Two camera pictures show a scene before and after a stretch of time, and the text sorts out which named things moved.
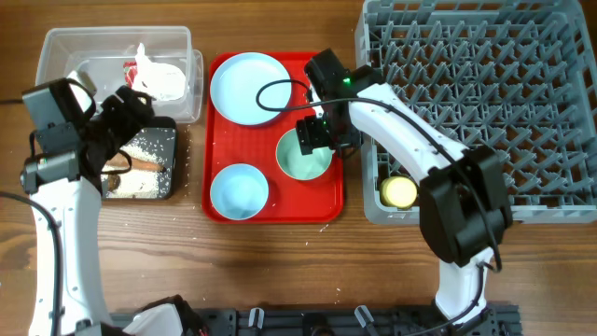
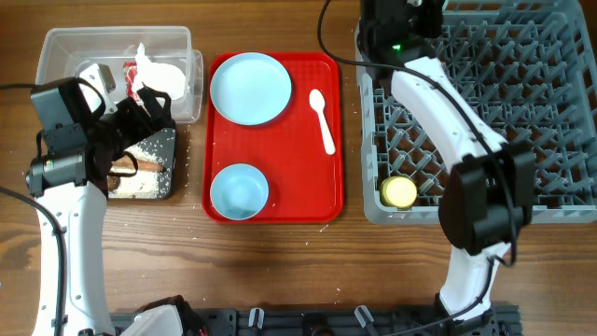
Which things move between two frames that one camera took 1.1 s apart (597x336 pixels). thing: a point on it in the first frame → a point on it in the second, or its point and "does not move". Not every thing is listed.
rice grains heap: [137, 183] does not move
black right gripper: [310, 135] → [430, 10]
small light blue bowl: [239, 191] does not move
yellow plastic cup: [398, 192] does not move
